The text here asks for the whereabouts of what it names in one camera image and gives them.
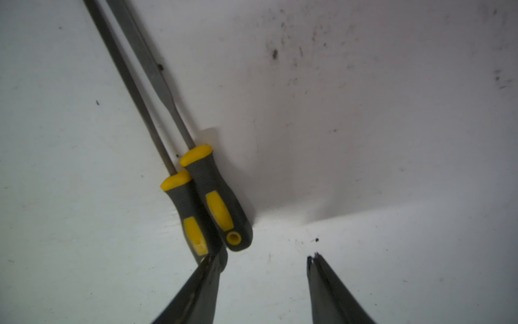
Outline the yellow-black file tool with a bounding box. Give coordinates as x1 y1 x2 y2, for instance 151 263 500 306
107 1 253 251
84 1 228 271

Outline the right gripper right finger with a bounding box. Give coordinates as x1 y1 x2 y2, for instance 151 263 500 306
307 253 375 324

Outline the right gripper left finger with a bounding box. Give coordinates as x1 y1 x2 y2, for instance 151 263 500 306
153 255 221 324

